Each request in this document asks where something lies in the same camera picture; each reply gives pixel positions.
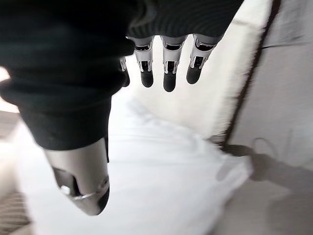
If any grey bed sheet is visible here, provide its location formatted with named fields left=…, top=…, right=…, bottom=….
left=207, top=0, right=313, bottom=235

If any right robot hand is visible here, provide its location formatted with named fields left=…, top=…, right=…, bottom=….
left=0, top=0, right=245, bottom=216

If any striped grey rug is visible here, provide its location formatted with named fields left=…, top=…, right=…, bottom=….
left=0, top=111, right=32, bottom=230

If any white pillow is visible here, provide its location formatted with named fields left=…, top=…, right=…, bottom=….
left=124, top=0, right=274, bottom=145

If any white duvet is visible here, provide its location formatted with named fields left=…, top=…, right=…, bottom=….
left=14, top=93, right=254, bottom=235

